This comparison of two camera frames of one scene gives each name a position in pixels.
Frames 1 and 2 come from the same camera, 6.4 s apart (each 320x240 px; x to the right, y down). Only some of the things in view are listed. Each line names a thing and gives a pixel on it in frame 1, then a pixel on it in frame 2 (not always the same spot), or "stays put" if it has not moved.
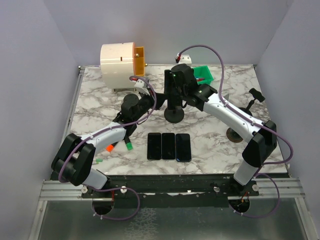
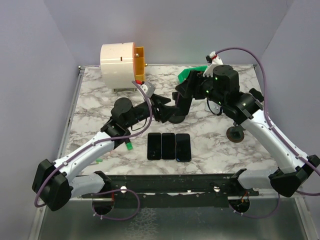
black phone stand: (257, 95) stays put
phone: (183, 147) stays put
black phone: (154, 146) stays put
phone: (168, 81) -> (182, 103)
